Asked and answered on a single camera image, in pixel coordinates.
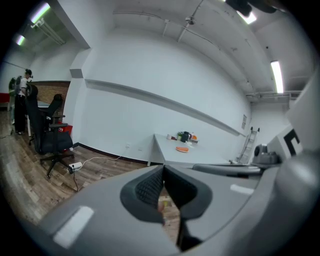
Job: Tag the metal ladder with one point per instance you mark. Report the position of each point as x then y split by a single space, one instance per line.
248 145

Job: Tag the white power strip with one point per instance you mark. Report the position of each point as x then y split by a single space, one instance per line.
75 165

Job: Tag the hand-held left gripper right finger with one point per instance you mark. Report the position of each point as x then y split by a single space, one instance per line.
215 200

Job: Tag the long ceiling light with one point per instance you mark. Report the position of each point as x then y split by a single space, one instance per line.
20 40
40 12
247 17
277 76

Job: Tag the grey desk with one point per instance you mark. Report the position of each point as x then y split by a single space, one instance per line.
43 103

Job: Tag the white cup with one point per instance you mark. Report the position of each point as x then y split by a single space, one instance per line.
169 137

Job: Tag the ceiling smoke detector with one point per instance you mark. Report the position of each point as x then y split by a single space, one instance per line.
191 20

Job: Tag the wall notice sheet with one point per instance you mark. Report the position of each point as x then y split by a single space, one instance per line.
244 121

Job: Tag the red sofa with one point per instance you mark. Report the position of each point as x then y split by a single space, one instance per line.
3 100

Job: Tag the black kettle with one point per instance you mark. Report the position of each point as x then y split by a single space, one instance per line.
185 137

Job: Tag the red box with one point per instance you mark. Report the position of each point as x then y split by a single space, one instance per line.
66 129

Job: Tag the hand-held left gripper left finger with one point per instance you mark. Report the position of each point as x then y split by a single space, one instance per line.
100 200

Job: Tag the black office chair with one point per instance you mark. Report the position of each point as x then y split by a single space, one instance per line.
55 105
47 135

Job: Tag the orange container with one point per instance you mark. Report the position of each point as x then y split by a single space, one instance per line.
194 137

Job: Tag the white table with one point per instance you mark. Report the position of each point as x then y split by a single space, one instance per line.
185 156

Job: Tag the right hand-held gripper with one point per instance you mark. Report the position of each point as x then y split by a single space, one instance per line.
290 140

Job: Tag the small green plant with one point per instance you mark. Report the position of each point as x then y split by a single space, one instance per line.
179 135

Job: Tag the orange plate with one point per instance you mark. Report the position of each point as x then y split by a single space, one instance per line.
182 149

